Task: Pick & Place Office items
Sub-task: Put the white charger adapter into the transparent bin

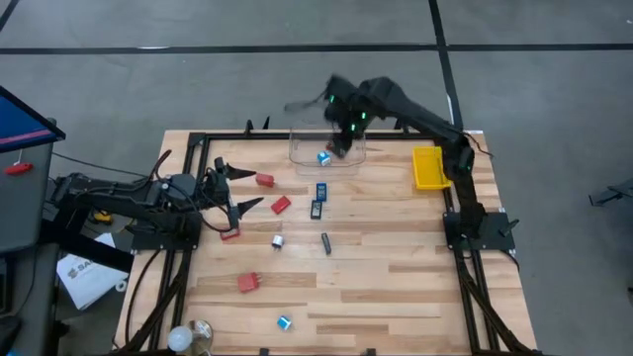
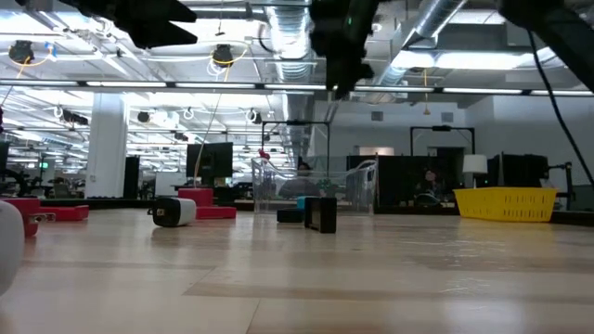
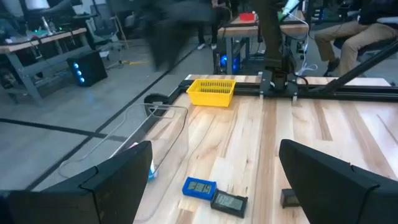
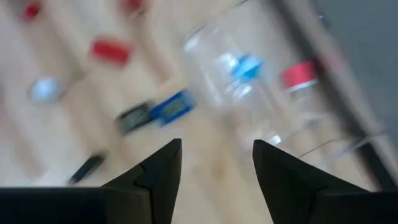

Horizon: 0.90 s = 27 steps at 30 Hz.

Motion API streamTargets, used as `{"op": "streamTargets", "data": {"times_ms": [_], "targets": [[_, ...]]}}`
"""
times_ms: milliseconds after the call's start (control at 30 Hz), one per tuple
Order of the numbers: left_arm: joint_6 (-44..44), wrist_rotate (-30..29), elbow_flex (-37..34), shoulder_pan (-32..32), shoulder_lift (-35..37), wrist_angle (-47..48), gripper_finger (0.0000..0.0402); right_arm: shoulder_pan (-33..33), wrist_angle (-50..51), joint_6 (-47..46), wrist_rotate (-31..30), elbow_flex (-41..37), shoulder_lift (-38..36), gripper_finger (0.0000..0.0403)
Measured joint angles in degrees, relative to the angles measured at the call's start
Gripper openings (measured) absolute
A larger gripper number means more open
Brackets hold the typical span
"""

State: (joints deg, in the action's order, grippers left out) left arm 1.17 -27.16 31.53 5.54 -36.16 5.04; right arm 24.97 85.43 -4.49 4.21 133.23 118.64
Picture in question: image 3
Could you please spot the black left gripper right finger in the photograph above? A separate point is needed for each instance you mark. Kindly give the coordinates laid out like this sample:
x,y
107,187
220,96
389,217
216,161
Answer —
x,y
329,193

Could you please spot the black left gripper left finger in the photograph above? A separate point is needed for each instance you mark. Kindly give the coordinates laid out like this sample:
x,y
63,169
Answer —
x,y
124,186

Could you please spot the black cube charger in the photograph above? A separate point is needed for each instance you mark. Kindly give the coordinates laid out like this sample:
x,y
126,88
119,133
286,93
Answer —
x,y
289,198

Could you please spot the blue digital thermometer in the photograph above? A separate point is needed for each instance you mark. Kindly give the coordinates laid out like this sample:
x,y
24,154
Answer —
x,y
199,187

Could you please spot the black digital thermometer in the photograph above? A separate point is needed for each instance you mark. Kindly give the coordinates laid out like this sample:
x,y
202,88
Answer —
x,y
229,203

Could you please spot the black office chair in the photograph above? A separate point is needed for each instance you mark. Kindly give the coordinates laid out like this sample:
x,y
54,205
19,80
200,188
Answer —
x,y
105,34

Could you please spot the clear plastic bin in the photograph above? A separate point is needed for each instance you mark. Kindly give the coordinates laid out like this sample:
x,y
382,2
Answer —
x,y
168,130

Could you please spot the black table clamp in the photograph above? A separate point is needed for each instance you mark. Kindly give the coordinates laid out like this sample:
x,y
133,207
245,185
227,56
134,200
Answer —
x,y
155,98

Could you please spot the black computer tower blue lights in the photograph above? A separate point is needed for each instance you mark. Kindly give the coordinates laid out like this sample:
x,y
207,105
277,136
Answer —
x,y
228,62
90,68

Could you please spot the yellow plastic basket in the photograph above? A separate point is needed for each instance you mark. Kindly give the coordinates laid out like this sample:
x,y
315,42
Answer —
x,y
211,93

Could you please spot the person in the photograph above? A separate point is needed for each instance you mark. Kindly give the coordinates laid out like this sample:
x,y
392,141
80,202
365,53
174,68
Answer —
x,y
351,37
214,28

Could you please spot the wooden top workbench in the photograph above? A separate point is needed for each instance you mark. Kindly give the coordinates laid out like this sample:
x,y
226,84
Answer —
x,y
242,30

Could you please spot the red box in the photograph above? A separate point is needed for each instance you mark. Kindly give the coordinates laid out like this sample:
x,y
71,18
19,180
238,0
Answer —
x,y
247,16

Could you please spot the white shade table lamp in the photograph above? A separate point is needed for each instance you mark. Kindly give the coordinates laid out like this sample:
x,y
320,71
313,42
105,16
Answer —
x,y
37,4

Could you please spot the grey frame workbench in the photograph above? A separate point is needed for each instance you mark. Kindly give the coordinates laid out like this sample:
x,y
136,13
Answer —
x,y
37,40

